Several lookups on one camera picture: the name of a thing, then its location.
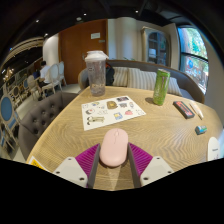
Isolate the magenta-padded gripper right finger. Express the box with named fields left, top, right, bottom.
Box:
left=127, top=142, right=175, bottom=188

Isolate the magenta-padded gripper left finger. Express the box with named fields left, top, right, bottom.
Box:
left=53, top=143, right=102, bottom=189

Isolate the pink computer mouse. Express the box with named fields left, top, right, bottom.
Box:
left=99, top=128, right=130, bottom=168

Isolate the white mouse pad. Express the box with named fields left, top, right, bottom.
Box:
left=207, top=136, right=222, bottom=162

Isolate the yellow white card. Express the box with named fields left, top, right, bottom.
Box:
left=28, top=155, right=51, bottom=173

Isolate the small teal object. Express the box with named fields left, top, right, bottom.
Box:
left=194, top=125, right=208, bottom=136

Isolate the grey tufted armchair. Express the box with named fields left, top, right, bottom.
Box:
left=18, top=91, right=79, bottom=161

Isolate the black box orange print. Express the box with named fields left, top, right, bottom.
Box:
left=172, top=100, right=196, bottom=120

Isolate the white sticker sheet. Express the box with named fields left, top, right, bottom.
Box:
left=81, top=95, right=147, bottom=132

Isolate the cream white tube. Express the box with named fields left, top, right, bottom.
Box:
left=188, top=100, right=205, bottom=120

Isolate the green drink can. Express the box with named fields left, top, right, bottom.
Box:
left=152, top=68, right=171, bottom=107

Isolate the striped cushion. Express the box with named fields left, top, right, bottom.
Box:
left=127, top=68, right=158, bottom=92
left=112, top=66, right=130, bottom=88
left=166, top=76, right=183, bottom=97

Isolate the blue-backed white chair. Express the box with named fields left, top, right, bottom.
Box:
left=0, top=94, right=20, bottom=152

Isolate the grey curved sofa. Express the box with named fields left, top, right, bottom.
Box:
left=78, top=59, right=206, bottom=104

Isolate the group of white chairs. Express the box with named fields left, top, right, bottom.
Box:
left=41, top=61, right=68, bottom=96

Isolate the clear shaker bottle white lid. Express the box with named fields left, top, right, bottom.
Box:
left=84, top=50, right=110, bottom=98

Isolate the person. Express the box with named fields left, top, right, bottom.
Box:
left=37, top=60, right=53, bottom=90

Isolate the black backpack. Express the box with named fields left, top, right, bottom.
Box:
left=105, top=64, right=116, bottom=87

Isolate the dark-framed window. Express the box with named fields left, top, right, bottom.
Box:
left=177, top=26, right=210, bottom=95

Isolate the brown wooden door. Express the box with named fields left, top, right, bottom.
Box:
left=59, top=19, right=109, bottom=85

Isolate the arched glass-door cabinet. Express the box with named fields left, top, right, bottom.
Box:
left=141, top=26, right=171, bottom=68

